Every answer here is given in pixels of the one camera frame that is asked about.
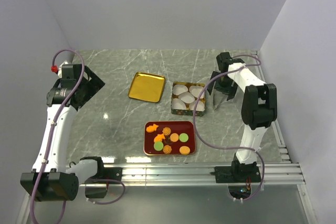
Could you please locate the red lacquer tray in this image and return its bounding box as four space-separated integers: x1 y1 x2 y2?
143 121 196 156

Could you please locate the green cookie tin box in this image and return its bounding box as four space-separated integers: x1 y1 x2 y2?
171 81 206 116

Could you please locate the swirl cookie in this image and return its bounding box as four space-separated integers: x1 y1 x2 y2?
162 145 172 155
162 127 172 136

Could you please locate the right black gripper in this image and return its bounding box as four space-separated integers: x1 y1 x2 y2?
207 71 238 101

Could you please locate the orange fish cookie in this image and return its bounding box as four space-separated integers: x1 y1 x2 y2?
145 124 159 133
154 133 165 143

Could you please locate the round orange cookie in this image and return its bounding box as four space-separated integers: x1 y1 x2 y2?
179 146 191 155
170 133 179 142

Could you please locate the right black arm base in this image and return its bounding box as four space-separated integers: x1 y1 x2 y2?
214 165 263 200

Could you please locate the gold tin lid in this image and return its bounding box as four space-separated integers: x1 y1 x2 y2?
128 72 165 103

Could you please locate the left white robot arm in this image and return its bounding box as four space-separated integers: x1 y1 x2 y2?
20 64 106 202

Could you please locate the aluminium front rail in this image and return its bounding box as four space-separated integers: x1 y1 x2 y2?
65 163 306 187

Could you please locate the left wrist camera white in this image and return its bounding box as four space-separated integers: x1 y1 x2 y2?
50 60 70 78

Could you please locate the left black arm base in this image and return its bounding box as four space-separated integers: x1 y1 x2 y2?
85 167 125 202

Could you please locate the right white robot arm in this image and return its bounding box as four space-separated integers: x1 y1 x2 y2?
207 52 277 182

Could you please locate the white paper cup liner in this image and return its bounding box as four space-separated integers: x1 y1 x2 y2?
178 92 195 104
189 100 205 112
172 84 188 96
171 98 186 110
189 85 205 99

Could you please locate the green round cookie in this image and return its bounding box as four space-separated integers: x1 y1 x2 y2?
153 141 164 152
179 133 189 143

